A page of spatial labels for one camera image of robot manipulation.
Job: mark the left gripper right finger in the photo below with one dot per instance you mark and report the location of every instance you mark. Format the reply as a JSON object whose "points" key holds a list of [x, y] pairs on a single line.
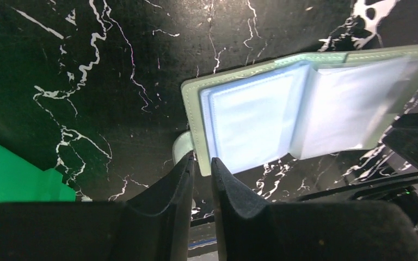
{"points": [[248, 227]]}

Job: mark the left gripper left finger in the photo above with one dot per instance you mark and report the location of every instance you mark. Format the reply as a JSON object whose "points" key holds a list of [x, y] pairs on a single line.
{"points": [[153, 225]]}

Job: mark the green plastic bin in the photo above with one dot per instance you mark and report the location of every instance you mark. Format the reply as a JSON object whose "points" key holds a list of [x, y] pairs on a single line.
{"points": [[21, 181]]}

